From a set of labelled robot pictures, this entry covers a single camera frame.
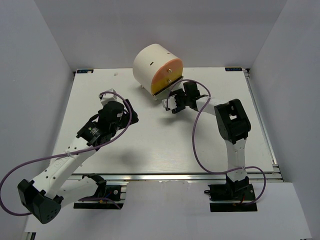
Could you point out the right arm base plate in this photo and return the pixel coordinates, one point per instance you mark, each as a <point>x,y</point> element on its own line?
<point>222,200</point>

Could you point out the blue corner label left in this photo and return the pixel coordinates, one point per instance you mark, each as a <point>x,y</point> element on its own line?
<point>84,71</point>

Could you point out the white foam board front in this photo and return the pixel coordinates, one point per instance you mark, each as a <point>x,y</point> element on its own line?
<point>178,210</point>

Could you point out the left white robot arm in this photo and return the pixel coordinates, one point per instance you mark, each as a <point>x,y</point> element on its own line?
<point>45,195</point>

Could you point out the blue corner label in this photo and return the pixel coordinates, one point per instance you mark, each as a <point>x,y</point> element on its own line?
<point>233,69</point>
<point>84,71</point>

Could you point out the blue corner label right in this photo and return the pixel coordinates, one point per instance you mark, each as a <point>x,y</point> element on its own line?
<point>233,69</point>

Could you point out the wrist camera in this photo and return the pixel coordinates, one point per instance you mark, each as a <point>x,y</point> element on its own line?
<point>170,103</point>
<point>107,97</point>

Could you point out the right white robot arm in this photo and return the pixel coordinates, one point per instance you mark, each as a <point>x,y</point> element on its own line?
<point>233,126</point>

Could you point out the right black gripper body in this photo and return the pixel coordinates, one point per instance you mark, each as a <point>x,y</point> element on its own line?
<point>181,99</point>

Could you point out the yellow drawer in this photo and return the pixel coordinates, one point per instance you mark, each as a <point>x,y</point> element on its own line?
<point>159,85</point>

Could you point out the orange top drawer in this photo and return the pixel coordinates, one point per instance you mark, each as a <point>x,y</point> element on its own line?
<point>173,68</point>

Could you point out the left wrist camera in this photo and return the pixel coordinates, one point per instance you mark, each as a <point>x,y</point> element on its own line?
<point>107,97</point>

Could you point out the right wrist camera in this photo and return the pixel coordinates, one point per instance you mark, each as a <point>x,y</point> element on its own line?
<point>170,103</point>

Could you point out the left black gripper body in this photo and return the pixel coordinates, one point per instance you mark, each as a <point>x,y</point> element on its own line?
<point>122,123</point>

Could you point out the white cylindrical drawer organizer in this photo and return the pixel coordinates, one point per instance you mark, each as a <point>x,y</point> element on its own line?
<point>147,62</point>

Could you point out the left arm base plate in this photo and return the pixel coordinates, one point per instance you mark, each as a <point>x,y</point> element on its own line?
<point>112,199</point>

